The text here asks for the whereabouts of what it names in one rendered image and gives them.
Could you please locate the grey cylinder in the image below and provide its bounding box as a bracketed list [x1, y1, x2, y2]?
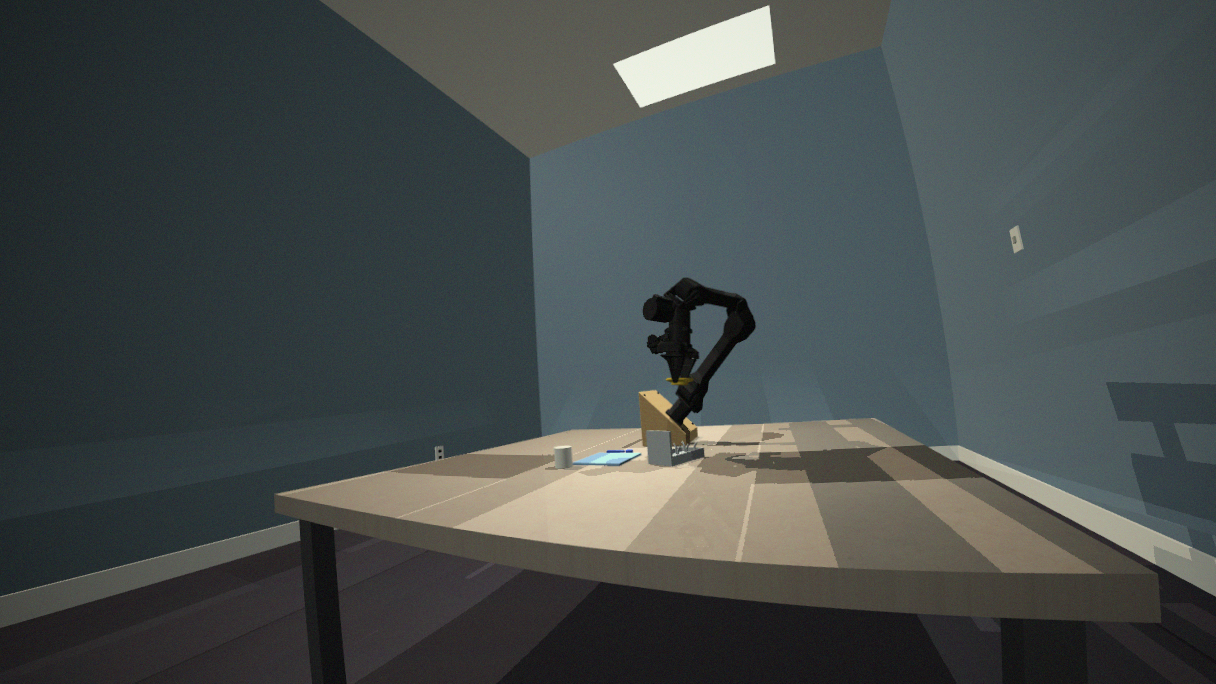
[554, 445, 573, 469]

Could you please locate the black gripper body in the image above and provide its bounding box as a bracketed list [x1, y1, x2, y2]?
[657, 323, 699, 359]

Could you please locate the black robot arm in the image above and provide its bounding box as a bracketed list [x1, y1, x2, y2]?
[643, 277, 756, 426]

